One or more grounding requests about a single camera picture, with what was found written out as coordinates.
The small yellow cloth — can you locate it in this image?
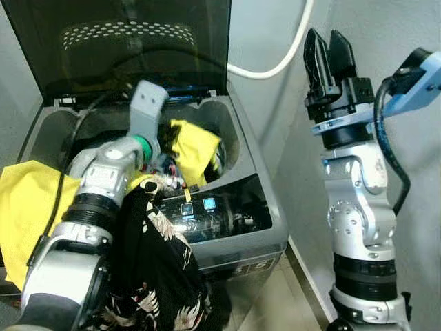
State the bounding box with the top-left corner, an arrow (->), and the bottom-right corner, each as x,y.
169,119 -> 223,187

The white water hose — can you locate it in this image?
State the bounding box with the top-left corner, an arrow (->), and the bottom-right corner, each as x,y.
227,0 -> 315,79

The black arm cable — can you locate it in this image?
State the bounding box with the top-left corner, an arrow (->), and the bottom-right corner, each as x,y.
28,90 -> 116,271
373,76 -> 413,216

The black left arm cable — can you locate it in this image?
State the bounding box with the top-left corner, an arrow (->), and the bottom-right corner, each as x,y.
28,90 -> 116,271

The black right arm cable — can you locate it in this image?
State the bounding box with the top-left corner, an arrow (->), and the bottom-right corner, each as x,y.
373,76 -> 413,216

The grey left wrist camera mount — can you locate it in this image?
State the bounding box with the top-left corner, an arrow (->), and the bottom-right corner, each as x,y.
127,81 -> 170,143

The dark tinted washer lid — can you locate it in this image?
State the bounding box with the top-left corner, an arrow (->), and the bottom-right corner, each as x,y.
0,0 -> 232,106

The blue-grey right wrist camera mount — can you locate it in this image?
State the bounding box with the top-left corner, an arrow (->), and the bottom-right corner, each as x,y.
311,50 -> 441,136

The grey top-loading washing machine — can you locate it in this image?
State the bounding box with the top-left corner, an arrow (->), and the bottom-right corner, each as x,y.
14,90 -> 290,277

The black floral print garment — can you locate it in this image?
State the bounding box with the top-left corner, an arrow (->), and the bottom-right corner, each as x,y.
93,176 -> 214,331

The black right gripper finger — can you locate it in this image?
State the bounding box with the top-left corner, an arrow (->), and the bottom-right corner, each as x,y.
329,30 -> 357,83
304,28 -> 336,95

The glossy black washer control panel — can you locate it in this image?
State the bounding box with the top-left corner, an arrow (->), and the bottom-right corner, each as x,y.
155,176 -> 273,243

